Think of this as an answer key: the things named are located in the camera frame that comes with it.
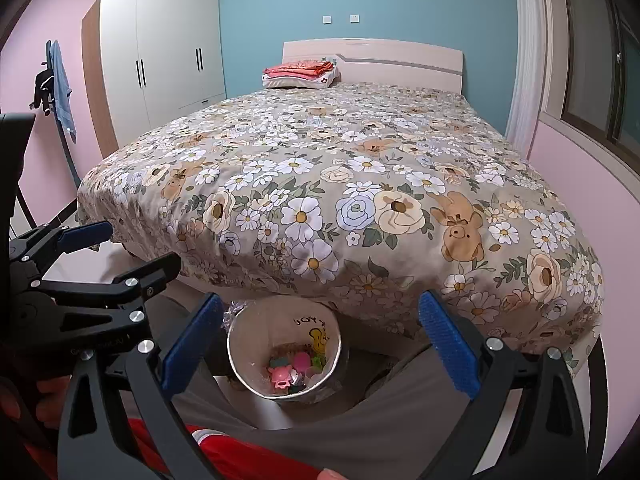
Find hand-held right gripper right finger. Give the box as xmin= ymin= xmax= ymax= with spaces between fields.
xmin=417 ymin=289 xmax=587 ymax=480

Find red jacket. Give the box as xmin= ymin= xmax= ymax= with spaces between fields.
xmin=124 ymin=416 xmax=332 ymax=480

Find blue hanging cloth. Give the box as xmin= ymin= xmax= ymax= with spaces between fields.
xmin=48 ymin=40 xmax=77 ymax=142

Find floral bedspread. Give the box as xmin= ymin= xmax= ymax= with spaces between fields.
xmin=76 ymin=81 xmax=607 ymax=362

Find person's left hand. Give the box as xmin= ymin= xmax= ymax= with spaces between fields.
xmin=32 ymin=376 xmax=69 ymax=432

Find black coat rack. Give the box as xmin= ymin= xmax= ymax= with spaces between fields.
xmin=15 ymin=40 xmax=84 ymax=233

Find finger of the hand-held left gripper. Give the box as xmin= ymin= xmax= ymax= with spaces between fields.
xmin=7 ymin=220 xmax=116 ymax=275
xmin=32 ymin=252 xmax=183 ymax=335

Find white window casing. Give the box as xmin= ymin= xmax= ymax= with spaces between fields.
xmin=506 ymin=0 xmax=567 ymax=159

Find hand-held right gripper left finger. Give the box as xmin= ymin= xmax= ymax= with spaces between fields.
xmin=56 ymin=291 xmax=225 ymax=480

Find dark glass window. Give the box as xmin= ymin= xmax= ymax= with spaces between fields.
xmin=557 ymin=0 xmax=640 ymax=150

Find folded red clothes on pillow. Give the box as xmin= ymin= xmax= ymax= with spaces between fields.
xmin=262 ymin=70 xmax=342 ymax=90

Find white wardrobe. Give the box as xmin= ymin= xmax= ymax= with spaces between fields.
xmin=81 ymin=0 xmax=227 ymax=149

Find pink plastic toy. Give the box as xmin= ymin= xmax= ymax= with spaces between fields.
xmin=267 ymin=366 xmax=294 ymax=394

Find person's grey pants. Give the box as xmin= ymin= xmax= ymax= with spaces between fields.
xmin=147 ymin=294 xmax=551 ymax=480

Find folded red cloth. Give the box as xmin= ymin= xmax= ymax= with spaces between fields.
xmin=263 ymin=60 xmax=335 ymax=80

